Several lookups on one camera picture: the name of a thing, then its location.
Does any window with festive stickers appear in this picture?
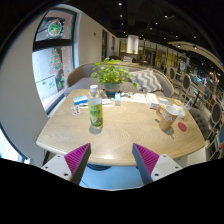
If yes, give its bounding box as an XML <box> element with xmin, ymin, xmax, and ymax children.
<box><xmin>32</xmin><ymin>8</ymin><xmax>78</xmax><ymax>113</ymax></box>

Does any pill blister pack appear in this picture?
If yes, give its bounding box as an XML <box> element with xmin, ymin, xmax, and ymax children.
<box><xmin>70</xmin><ymin>105</ymin><xmax>82</xmax><ymax>116</ymax></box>

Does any clear green-labelled drink bottle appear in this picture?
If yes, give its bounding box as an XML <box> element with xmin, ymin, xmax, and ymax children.
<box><xmin>87</xmin><ymin>84</ymin><xmax>104</xmax><ymax>130</ymax></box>

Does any grey curved sofa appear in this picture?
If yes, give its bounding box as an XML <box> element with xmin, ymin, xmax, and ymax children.
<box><xmin>64</xmin><ymin>61</ymin><xmax>175</xmax><ymax>98</ymax></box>

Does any brown mug with white letters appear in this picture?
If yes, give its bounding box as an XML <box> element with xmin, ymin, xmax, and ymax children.
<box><xmin>155</xmin><ymin>104</ymin><xmax>180</xmax><ymax>132</ymax></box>

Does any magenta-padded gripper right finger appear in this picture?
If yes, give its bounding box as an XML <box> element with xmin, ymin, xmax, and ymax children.
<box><xmin>131</xmin><ymin>143</ymin><xmax>183</xmax><ymax>186</ymax></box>

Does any grey white chevron cushion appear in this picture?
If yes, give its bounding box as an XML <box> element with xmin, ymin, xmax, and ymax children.
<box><xmin>129</xmin><ymin>68</ymin><xmax>164</xmax><ymax>94</ymax></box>

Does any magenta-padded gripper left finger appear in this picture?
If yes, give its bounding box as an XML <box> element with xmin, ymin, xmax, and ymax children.
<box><xmin>41</xmin><ymin>143</ymin><xmax>92</xmax><ymax>185</ymax></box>

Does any long white box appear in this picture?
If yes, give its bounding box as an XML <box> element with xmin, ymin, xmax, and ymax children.
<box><xmin>146</xmin><ymin>93</ymin><xmax>161</xmax><ymax>110</ymax></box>

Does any blue and white flat box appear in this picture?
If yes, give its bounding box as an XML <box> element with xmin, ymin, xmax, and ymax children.
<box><xmin>72</xmin><ymin>95</ymin><xmax>89</xmax><ymax>107</ymax></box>

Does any small blue white packet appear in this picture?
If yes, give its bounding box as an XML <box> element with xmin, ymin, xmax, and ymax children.
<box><xmin>158</xmin><ymin>97</ymin><xmax>170</xmax><ymax>106</ymax></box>

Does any green potted plant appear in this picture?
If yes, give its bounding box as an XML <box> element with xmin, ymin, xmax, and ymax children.
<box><xmin>90</xmin><ymin>57</ymin><xmax>138</xmax><ymax>95</ymax></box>

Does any flat round red coaster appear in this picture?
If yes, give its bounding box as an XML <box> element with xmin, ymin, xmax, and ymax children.
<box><xmin>177</xmin><ymin>121</ymin><xmax>188</xmax><ymax>132</ymax></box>

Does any small blue white carton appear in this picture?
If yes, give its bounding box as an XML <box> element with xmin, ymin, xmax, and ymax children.
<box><xmin>114</xmin><ymin>92</ymin><xmax>122</xmax><ymax>106</ymax></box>

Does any dark tufted armchair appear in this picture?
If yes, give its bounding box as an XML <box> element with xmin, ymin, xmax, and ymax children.
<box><xmin>188</xmin><ymin>106</ymin><xmax>210</xmax><ymax>141</ymax></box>

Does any group of ceiling lights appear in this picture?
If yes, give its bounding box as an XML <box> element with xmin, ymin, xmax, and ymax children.
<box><xmin>116</xmin><ymin>1</ymin><xmax>201</xmax><ymax>51</ymax></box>

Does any group of dining chairs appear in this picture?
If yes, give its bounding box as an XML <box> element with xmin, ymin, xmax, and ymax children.
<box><xmin>164</xmin><ymin>64</ymin><xmax>224</xmax><ymax>161</ymax></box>

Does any printed paper leaflet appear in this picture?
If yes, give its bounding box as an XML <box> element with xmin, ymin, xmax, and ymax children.
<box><xmin>120</xmin><ymin>93</ymin><xmax>148</xmax><ymax>104</ymax></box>

